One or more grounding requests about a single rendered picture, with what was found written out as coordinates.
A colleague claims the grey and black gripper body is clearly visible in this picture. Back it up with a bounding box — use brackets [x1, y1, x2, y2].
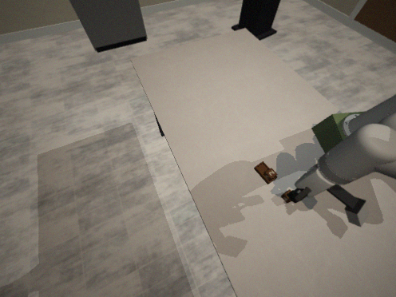
[295, 158, 345, 198]

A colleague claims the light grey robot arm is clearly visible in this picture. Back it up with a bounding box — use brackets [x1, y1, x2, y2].
[319, 94, 396, 227]

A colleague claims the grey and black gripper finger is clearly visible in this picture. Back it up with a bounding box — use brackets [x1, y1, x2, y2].
[287, 187, 311, 204]

